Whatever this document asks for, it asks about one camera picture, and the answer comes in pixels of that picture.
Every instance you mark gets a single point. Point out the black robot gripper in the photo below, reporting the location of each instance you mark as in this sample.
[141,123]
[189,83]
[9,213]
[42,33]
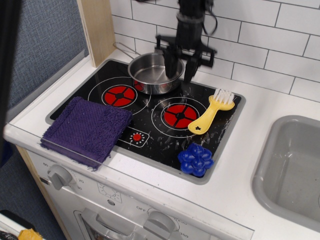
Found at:
[187,45]

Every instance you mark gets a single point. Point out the stainless steel pot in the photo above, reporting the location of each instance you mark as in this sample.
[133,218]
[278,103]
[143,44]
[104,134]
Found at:
[148,72]

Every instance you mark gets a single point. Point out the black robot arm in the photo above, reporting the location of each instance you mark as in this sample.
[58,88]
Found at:
[196,8]

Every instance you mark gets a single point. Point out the yellow dish brush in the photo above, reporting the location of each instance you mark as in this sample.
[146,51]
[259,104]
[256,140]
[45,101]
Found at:
[221,100]

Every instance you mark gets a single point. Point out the black toy stovetop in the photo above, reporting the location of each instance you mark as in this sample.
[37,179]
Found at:
[158,131]

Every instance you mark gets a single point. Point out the blue toy grapes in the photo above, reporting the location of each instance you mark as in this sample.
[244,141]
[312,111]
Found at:
[195,160]

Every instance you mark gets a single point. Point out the purple folded cloth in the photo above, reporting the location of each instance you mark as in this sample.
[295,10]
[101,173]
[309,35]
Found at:
[86,131]

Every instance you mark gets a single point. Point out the grey sink basin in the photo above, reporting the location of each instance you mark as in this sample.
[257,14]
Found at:
[287,179]

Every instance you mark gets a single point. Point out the grey right oven knob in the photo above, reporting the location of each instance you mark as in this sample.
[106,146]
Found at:
[160,225]

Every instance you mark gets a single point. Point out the grey oven knob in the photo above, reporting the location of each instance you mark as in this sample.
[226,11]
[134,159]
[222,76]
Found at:
[59,176]
[160,225]

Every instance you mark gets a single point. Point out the grey left oven knob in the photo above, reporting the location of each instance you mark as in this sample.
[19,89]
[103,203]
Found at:
[59,176]

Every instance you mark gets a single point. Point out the yellow object bottom left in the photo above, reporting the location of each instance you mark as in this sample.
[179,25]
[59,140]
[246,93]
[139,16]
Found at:
[29,234]

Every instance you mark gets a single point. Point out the wooden side post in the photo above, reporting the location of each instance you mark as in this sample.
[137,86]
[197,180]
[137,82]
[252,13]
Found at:
[97,23]

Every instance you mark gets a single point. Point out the grey oven door handle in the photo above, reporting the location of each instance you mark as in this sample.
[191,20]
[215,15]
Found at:
[108,228]

